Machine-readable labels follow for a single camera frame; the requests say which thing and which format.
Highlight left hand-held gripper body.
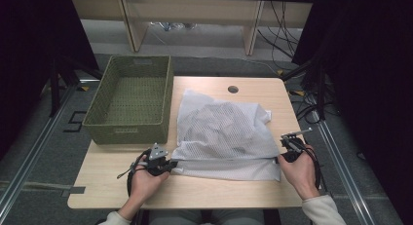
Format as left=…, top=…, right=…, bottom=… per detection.
left=142, top=142, right=169, bottom=177

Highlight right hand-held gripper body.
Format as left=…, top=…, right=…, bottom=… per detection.
left=280, top=127, right=314, bottom=164

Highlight white mesh laundry bag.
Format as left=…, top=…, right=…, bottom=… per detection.
left=170, top=89, right=282, bottom=182

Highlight green woven basket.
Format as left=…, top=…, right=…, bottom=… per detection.
left=82, top=55, right=174, bottom=145

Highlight person's right hand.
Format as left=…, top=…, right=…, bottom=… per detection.
left=277, top=143, right=321, bottom=201

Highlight person's left hand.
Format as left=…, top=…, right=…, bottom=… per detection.
left=128, top=153, right=171, bottom=210

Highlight person's legs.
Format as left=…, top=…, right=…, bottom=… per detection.
left=149, top=208, right=265, bottom=225

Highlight black metal stand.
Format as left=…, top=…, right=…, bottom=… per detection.
left=281, top=56, right=329, bottom=121
left=48, top=54, right=103, bottom=117

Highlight dark curtain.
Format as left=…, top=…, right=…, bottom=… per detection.
left=291, top=0, right=413, bottom=224
left=0, top=0, right=98, bottom=161

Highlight grey tape strip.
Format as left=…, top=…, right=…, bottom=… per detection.
left=0, top=180, right=86, bottom=195

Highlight clear plastic bag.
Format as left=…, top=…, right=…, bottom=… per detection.
left=150, top=21, right=198, bottom=32

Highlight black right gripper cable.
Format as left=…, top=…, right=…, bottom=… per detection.
left=303, top=146, right=325, bottom=191

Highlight black floor cables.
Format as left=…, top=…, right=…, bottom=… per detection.
left=288, top=88, right=329, bottom=126

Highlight metal floor rail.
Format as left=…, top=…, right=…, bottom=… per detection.
left=311, top=111, right=378, bottom=225
left=0, top=78, right=98, bottom=216

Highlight black hanging cables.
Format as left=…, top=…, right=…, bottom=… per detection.
left=256, top=0, right=303, bottom=62

